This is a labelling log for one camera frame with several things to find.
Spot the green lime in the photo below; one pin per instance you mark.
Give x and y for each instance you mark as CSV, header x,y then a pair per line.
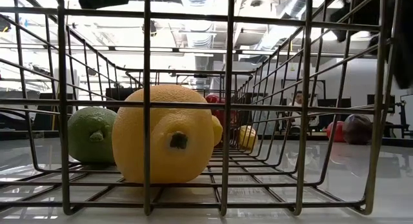
x,y
87,146

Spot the red bell pepper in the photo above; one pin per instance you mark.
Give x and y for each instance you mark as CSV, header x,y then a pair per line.
x,y
219,116

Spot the yellow lemon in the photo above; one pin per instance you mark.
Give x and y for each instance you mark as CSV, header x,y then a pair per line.
x,y
217,130

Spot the yellow-orange orange fruit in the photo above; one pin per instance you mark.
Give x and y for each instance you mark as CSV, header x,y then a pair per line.
x,y
180,162

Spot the bright red apple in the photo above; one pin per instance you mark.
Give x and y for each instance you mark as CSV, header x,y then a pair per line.
x,y
338,133

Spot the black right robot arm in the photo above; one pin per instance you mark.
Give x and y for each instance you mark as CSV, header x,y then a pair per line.
x,y
405,40

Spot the yellow corn cob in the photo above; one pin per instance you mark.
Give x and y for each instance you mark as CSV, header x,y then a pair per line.
x,y
246,138

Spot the person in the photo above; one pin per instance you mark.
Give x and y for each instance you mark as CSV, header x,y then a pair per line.
x,y
298,98

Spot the black background monitor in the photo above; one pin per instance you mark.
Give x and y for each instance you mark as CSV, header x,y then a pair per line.
x,y
392,104

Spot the black equipment stand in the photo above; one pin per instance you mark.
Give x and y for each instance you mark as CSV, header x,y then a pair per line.
x,y
401,104

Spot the white work surface sheet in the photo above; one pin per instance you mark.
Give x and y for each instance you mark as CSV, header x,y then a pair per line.
x,y
397,191

